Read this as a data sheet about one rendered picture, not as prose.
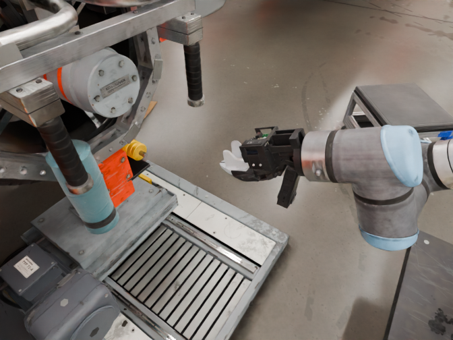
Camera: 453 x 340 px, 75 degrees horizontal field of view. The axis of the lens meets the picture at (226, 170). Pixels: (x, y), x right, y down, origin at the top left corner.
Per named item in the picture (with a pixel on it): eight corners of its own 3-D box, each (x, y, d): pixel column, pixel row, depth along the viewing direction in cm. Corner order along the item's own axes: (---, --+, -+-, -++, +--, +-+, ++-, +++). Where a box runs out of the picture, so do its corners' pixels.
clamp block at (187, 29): (172, 30, 68) (169, 5, 65) (203, 39, 65) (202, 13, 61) (157, 37, 66) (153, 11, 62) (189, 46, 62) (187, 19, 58)
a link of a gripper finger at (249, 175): (237, 160, 65) (272, 160, 59) (240, 167, 65) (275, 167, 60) (226, 174, 62) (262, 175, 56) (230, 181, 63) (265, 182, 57)
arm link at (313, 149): (345, 161, 56) (331, 195, 50) (320, 162, 59) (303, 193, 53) (336, 119, 52) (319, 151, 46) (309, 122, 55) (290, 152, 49)
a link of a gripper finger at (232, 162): (212, 146, 65) (247, 144, 60) (223, 167, 68) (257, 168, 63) (205, 154, 64) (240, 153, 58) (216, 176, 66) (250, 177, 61)
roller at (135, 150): (96, 127, 111) (92, 114, 107) (154, 157, 100) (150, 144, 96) (83, 135, 108) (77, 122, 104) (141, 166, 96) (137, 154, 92)
